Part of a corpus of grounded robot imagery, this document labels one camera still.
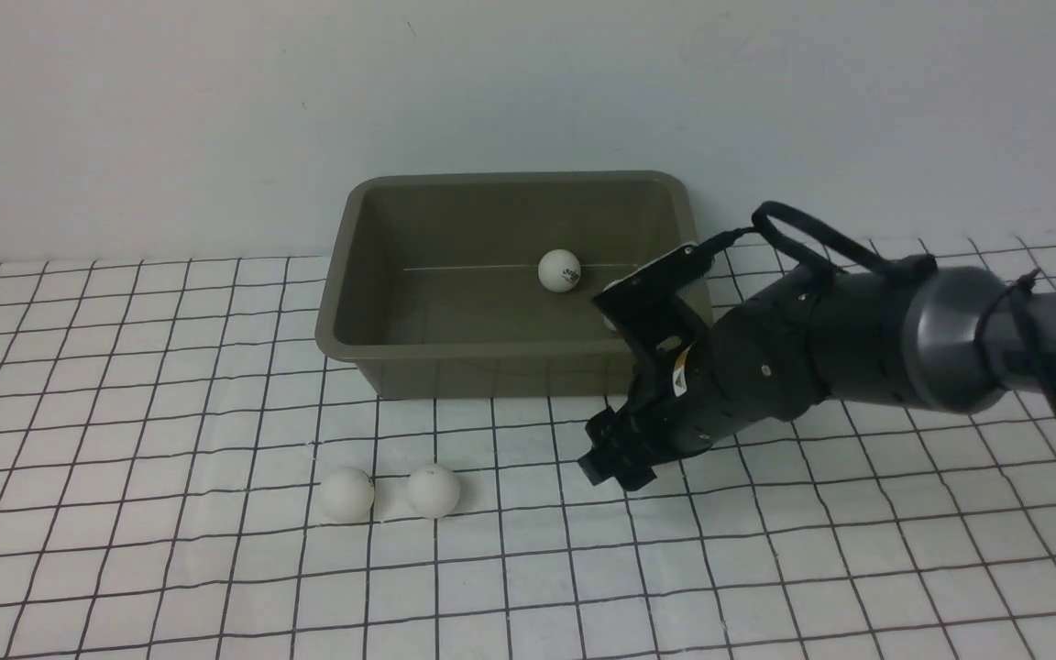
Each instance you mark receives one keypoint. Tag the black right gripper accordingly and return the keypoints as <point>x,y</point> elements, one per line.
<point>720,386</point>

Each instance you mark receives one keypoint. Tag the white ping-pong ball with logo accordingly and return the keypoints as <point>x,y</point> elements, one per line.
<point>559,271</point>

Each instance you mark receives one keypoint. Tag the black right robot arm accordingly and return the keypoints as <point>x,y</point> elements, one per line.
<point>953,343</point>

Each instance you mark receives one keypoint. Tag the olive green plastic bin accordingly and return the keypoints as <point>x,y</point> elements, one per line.
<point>432,290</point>

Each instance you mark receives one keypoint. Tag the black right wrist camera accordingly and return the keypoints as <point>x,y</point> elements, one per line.
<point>650,315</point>

